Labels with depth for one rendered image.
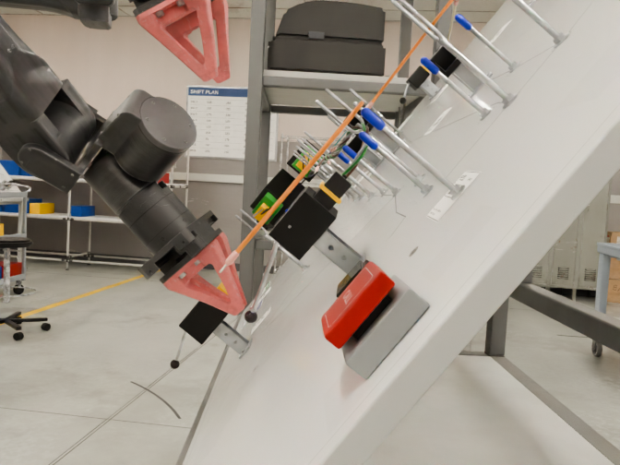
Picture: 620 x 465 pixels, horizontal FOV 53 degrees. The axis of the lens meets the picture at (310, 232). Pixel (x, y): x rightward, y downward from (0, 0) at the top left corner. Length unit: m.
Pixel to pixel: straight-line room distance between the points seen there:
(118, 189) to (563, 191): 0.43
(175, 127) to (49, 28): 9.04
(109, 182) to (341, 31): 1.12
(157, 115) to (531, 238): 0.37
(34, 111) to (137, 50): 8.40
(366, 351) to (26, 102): 0.38
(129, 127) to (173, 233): 0.11
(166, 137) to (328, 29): 1.13
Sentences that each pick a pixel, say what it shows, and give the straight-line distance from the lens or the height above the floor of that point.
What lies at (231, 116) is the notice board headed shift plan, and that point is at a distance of 8.41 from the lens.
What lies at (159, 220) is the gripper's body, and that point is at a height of 1.14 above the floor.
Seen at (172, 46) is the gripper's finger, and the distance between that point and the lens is 0.60.
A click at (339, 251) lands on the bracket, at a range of 0.62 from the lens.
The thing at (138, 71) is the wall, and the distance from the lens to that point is 8.93.
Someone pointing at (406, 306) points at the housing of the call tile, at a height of 1.11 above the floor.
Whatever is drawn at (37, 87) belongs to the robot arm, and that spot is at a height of 1.25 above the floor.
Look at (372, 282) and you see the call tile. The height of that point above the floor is 1.13.
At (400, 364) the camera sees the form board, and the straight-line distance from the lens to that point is 0.33.
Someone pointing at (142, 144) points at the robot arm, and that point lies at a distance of 0.58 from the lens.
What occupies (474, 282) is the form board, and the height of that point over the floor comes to 1.13.
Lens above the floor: 1.18
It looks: 4 degrees down
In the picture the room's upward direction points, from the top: 3 degrees clockwise
